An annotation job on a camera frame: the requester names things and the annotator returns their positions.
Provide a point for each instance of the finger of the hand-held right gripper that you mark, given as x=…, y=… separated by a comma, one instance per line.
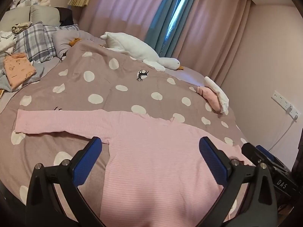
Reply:
x=263, y=150
x=249, y=151

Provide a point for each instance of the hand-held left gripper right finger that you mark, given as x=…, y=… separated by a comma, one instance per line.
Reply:
x=211, y=163

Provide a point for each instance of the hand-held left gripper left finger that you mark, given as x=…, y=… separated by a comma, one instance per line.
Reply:
x=88, y=160

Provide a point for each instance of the pink striped long-sleeve shirt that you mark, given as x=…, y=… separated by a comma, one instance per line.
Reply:
x=153, y=158

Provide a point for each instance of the white crumpled clothes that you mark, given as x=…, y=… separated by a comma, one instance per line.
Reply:
x=7, y=41

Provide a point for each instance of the folded pink garment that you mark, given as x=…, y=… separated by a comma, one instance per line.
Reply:
x=209, y=97

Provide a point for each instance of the folded white garment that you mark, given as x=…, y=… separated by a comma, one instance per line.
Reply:
x=216, y=87

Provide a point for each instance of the brown spotted blanket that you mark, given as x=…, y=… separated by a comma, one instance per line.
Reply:
x=118, y=80

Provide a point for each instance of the grey cloth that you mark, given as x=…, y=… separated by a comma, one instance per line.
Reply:
x=39, y=72

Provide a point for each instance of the folded orange garment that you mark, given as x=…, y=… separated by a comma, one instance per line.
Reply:
x=19, y=69

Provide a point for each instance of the grey plush pillow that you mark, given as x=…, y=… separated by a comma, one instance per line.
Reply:
x=61, y=40

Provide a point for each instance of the white goose plush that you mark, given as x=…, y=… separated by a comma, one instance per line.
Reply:
x=135, y=45

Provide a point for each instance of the pink curtain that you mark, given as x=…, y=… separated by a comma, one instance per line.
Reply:
x=118, y=7
x=213, y=28

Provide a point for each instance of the grey plaid pillow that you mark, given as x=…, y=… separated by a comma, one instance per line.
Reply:
x=35, y=42

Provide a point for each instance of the dark garment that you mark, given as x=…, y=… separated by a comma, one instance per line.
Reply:
x=66, y=15

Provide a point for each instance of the patterned crumpled cloth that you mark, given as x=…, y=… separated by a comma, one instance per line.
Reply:
x=21, y=27

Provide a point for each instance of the beige pillow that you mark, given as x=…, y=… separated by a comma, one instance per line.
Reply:
x=16, y=16
x=45, y=14

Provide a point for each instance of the teal curtain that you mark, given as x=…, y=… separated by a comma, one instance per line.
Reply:
x=163, y=16

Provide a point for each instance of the pile of plush toys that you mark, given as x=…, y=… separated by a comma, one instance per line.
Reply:
x=30, y=0

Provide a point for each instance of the white wall outlet strip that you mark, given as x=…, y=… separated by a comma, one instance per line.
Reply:
x=283, y=100

